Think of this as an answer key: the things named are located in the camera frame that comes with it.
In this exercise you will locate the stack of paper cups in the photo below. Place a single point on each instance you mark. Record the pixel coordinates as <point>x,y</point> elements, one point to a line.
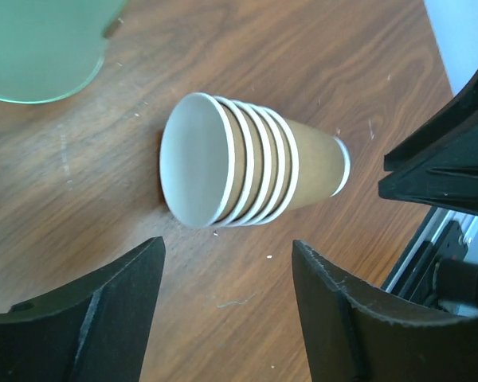
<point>228,163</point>

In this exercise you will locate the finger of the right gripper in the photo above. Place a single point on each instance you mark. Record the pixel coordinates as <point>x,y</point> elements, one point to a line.
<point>438,163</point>

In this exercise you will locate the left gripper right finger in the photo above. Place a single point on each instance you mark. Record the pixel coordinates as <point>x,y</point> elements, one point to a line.
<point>354,331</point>

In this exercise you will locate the green straw holder cup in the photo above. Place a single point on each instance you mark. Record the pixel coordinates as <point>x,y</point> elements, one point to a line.
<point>50,50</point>

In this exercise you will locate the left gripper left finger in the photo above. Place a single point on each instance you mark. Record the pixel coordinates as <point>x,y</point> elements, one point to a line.
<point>95,328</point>

